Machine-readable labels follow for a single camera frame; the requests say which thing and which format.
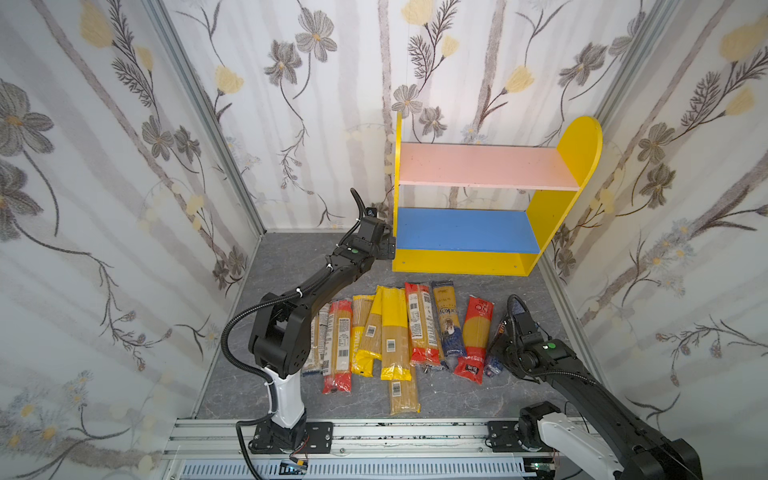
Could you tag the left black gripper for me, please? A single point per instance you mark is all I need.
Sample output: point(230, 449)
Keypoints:
point(384, 245)

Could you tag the red labelled spaghetti bag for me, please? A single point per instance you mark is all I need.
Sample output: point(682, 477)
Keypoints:
point(425, 346)

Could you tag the red yellow spaghetti bag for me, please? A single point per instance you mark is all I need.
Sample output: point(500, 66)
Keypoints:
point(475, 334)

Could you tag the blue gold spaghetti bag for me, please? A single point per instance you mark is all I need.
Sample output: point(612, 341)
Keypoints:
point(449, 324)

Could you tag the dark blue Barilla spaghetti bag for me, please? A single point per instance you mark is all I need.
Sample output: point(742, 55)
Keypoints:
point(493, 360)

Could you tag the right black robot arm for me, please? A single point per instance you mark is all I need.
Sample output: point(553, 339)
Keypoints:
point(625, 446)

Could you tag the yellow shelf pink blue boards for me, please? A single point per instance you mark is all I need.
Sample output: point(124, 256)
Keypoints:
point(493, 242)

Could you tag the large yellow spaghetti bag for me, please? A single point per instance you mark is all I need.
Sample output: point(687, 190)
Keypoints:
point(395, 340)

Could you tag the yellow spaghetti bag small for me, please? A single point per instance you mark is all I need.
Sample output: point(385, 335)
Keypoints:
point(366, 333)

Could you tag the clear white spaghetti bag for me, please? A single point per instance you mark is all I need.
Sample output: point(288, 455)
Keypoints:
point(314, 362)

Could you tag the red clear spaghetti bag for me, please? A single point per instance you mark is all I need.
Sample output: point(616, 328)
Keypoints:
point(336, 360)

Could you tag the brown spaghetti pack bottom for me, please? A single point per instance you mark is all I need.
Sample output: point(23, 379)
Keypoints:
point(403, 395)

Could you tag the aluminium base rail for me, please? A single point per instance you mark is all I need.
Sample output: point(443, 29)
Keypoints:
point(210, 449)

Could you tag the white cable duct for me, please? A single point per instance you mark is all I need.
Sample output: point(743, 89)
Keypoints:
point(381, 468)

